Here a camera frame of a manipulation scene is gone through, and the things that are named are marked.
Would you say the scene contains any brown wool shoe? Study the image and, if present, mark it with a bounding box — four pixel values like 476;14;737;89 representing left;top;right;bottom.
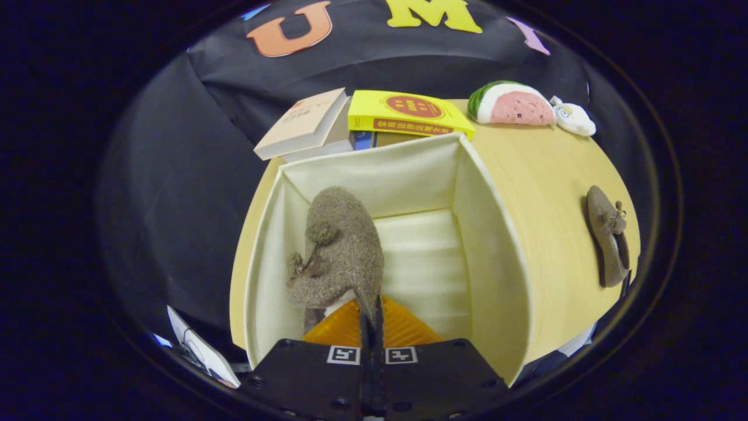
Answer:
285;186;385;335
586;185;632;288

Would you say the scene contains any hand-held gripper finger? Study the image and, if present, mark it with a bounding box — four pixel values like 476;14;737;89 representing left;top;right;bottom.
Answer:
240;297;375;421
374;294;510;421

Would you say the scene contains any yellow book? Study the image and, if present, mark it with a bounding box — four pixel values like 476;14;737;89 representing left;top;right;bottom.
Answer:
348;89;476;140

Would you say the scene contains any black backdrop cloth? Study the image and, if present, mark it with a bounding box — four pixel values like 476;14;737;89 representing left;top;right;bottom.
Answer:
96;0;673;358

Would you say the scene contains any beige fabric storage box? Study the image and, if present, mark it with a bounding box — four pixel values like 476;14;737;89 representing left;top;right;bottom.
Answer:
243;132;534;388

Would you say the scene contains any white paper sheet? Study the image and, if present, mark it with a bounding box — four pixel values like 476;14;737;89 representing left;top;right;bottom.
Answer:
167;304;241;389

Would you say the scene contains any beige cover book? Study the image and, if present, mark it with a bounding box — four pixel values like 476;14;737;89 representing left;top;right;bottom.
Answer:
254;88;349;161

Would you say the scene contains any watermelon slice plush toy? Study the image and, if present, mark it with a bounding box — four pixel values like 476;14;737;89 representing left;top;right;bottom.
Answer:
467;80;557;126

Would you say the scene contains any white grey book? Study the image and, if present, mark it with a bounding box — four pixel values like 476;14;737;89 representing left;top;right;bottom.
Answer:
280;108;355;164

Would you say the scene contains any white plush toy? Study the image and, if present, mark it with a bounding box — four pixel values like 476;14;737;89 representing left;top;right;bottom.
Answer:
549;95;597;137

